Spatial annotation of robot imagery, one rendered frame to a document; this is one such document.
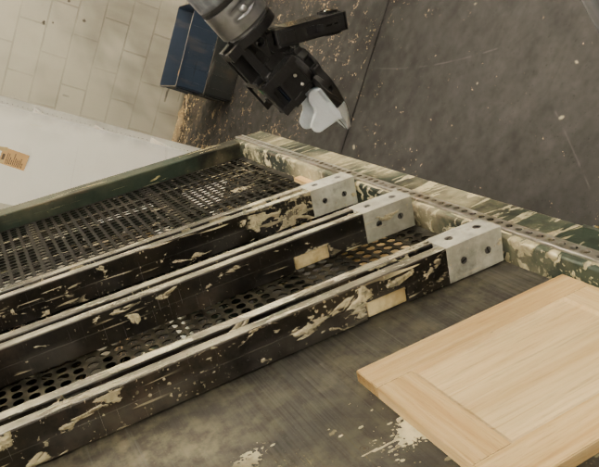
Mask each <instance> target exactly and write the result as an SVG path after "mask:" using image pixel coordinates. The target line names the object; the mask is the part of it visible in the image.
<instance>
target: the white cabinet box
mask: <svg viewBox="0 0 599 467"><path fill-rule="evenodd" d="M199 149H200V148H197V147H193V146H190V145H184V144H180V143H176V142H173V141H170V140H166V139H162V138H158V137H156V136H152V135H148V134H144V133H139V132H135V131H131V130H128V129H124V128H121V127H117V126H114V125H110V124H106V123H104V122H100V121H96V120H90V119H87V118H83V117H79V116H76V115H72V114H69V113H65V112H62V111H58V110H54V109H51V108H48V107H41V106H37V105H35V104H31V103H27V102H23V101H20V100H17V99H13V98H9V97H6V96H2V95H0V203H3V204H8V205H12V206H15V205H17V204H21V203H24V202H27V201H31V200H34V199H36V198H39V197H43V196H48V195H52V194H54V193H57V192H61V191H64V190H67V189H71V188H73V187H76V186H80V185H83V184H86V183H91V182H94V181H98V180H101V179H104V178H108V177H110V176H113V175H116V174H120V173H123V172H126V171H129V170H134V169H138V168H141V167H144V166H147V165H150V164H153V163H157V162H160V161H162V160H166V159H169V158H175V157H178V156H181V155H184V154H187V153H190V152H193V151H197V150H199Z"/></svg>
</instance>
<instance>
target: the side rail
mask: <svg viewBox="0 0 599 467"><path fill-rule="evenodd" d="M239 146H240V143H238V142H235V141H232V140H230V141H227V142H224V143H220V144H217V145H212V146H209V147H206V148H202V149H199V150H197V151H193V152H190V153H187V154H184V155H181V156H178V157H175V158H169V159H166V160H162V161H160V162H157V163H153V164H150V165H147V166H144V167H141V168H138V169H134V170H129V171H126V172H123V173H120V174H116V175H113V176H110V177H108V178H104V179H101V180H98V181H94V182H91V183H86V184H83V185H80V186H76V187H73V188H71V189H67V190H64V191H61V192H57V193H54V194H52V195H48V196H43V197H39V198H36V199H34V200H31V201H27V202H24V203H21V204H17V205H15V206H12V207H8V208H3V209H0V233H1V232H3V231H6V230H9V229H13V228H16V227H19V226H21V225H24V224H28V223H31V222H34V221H38V220H42V219H45V218H48V217H51V216H54V215H57V214H60V213H63V212H66V211H69V210H73V209H76V208H80V207H83V206H87V205H90V204H93V203H95V202H98V201H101V200H105V199H108V198H111V197H114V196H119V195H122V194H125V193H128V192H131V191H134V190H137V189H140V188H143V187H146V186H150V185H152V184H155V183H160V182H164V181H167V180H170V179H172V178H175V177H179V176H182V175H185V174H187V173H190V172H194V171H197V170H202V169H205V168H208V167H211V166H214V165H217V164H220V163H224V162H226V161H229V160H232V159H235V158H241V157H243V156H242V155H241V151H240V147H239Z"/></svg>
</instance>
